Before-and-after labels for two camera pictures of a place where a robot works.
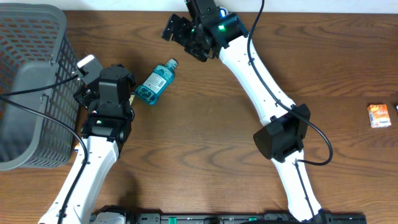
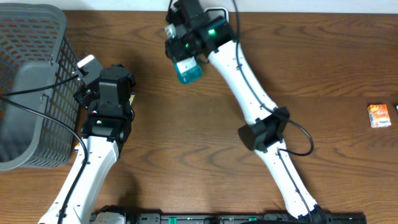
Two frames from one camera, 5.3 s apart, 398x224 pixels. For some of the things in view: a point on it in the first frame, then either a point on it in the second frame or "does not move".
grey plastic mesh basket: (39, 106) does not move
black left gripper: (87, 93) does not move
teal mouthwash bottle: (152, 88) → (188, 70)
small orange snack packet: (379, 116) does not move
